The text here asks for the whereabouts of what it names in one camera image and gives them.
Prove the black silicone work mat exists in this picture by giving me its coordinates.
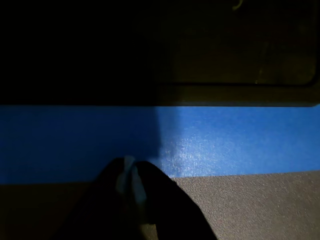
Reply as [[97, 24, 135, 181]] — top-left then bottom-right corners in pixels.
[[0, 0, 320, 108]]

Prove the gray textured sheet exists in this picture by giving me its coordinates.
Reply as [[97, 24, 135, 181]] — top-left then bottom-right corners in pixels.
[[0, 171, 320, 240]]

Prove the blue tape strip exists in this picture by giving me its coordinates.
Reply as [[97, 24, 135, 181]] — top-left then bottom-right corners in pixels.
[[0, 104, 320, 186]]

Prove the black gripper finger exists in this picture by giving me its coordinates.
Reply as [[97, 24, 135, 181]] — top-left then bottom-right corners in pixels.
[[48, 156, 151, 240], [131, 160, 220, 240]]

